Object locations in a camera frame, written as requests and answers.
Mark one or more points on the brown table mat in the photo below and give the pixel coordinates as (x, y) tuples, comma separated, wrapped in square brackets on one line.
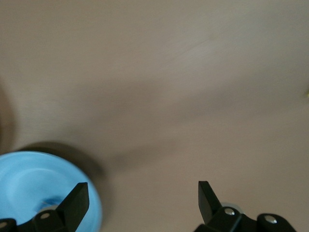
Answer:
[(169, 60)]

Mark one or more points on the yellow foam letter K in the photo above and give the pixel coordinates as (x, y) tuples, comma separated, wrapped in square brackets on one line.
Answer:
[(307, 93)]

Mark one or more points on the blue plate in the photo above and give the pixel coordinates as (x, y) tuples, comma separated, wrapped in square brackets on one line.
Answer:
[(29, 174)]

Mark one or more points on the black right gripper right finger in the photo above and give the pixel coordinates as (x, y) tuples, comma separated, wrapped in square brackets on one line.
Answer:
[(222, 222)]

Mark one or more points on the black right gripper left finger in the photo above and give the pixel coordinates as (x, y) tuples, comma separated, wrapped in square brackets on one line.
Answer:
[(60, 220)]

